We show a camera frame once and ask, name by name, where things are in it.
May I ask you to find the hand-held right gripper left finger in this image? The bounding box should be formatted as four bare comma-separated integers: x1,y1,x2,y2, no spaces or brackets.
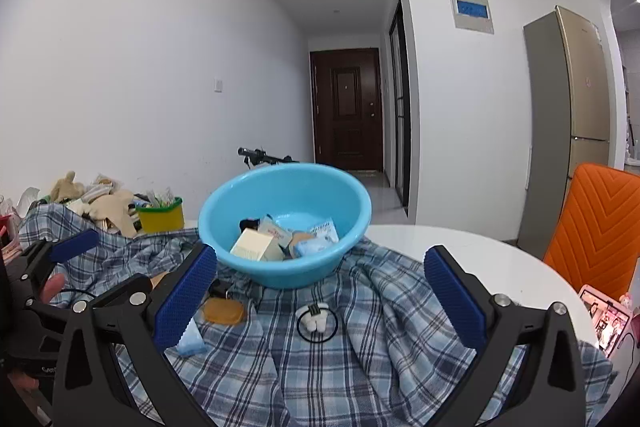
52,242,218,427

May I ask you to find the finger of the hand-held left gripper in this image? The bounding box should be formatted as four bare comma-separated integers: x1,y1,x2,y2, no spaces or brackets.
22,298,76,338
20,229,100,279

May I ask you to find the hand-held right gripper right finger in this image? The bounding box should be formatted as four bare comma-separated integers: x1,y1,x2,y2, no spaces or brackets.
424,245,586,427

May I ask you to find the cream and orange carton box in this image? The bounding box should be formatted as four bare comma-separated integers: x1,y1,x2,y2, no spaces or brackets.
230,228,283,263

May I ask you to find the tan round disc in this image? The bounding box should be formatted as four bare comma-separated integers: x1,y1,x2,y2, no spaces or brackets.
285,231,315,260

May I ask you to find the blue plastic basin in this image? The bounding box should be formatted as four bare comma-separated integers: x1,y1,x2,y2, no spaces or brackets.
198,163,372,290

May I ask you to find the yellow green plastic container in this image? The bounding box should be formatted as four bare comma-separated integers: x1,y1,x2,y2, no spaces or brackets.
136,197,184,233

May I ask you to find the person's left hand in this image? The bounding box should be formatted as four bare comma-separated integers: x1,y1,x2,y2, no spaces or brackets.
7,273,66,395

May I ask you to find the small light blue packet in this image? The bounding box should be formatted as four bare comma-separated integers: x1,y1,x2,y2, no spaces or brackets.
177,318,207,356

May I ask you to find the amber soap bar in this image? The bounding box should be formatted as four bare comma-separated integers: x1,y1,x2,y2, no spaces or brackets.
202,297,247,325

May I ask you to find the clear plastic bag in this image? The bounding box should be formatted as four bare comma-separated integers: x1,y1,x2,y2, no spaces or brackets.
17,187,41,214

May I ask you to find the light blue wipes packet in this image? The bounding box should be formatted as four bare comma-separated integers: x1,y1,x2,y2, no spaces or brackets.
294,218,340,258

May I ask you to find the blue plaid cloth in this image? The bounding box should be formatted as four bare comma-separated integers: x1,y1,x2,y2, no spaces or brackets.
17,202,618,427

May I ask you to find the orange chair back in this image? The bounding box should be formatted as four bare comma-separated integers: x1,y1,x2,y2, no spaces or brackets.
542,163,640,308

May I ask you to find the black framed sliding glass door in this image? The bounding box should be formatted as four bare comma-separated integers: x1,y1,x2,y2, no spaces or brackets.
389,0,412,218

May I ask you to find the gold refrigerator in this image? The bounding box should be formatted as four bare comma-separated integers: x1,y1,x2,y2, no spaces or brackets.
516,5,612,260

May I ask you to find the dark brown entrance door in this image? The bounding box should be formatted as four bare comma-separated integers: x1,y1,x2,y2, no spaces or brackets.
309,48,385,172

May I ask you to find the black cable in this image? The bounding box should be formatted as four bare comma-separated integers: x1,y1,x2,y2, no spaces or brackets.
59,288,108,305

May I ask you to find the black hair tie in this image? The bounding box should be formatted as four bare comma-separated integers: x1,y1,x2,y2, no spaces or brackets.
296,305,339,344

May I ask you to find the wall electrical panel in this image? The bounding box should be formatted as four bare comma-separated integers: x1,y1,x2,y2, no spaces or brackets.
444,0,495,34

